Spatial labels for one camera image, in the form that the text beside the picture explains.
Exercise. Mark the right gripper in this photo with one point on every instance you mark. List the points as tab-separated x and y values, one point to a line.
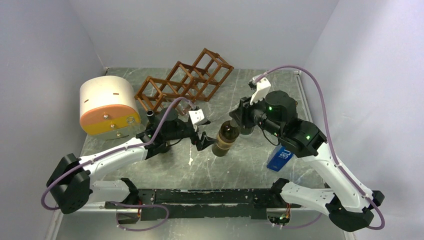
242	115

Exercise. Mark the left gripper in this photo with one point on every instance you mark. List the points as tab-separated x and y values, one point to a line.
202	143

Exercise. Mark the green wine bottle tan label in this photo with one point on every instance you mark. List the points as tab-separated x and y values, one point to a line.
226	136

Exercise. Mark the clear glass bottle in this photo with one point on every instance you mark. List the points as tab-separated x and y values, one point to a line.
133	121

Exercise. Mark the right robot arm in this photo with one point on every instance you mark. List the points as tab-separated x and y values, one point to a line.
348	203

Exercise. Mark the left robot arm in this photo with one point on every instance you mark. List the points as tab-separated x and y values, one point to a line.
76	181

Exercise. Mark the clear round bottle red label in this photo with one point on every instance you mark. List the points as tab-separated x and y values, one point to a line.
246	131

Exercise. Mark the brown wooden wine rack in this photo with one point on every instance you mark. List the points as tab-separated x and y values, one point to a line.
198	82

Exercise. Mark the blue square bottle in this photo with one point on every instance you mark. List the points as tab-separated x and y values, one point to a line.
278	158

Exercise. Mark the dark wine bottle left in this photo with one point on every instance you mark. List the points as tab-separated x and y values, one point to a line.
151	116

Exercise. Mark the cream orange cylindrical box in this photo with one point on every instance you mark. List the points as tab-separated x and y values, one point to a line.
105	102

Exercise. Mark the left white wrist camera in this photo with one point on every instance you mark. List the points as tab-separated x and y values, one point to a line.
198	118

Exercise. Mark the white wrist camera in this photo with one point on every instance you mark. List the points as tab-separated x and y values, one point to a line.
262	88
198	118

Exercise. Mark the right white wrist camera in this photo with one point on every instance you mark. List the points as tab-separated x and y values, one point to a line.
262	88

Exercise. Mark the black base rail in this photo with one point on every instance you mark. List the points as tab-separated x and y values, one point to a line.
254	203

